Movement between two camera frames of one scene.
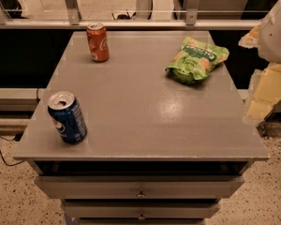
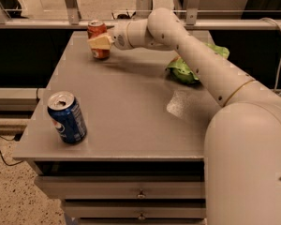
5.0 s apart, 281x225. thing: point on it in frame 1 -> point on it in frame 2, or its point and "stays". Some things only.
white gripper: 276,39 -> 119,37
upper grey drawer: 140,187 stays
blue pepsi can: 67,114 stays
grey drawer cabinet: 156,151 stays
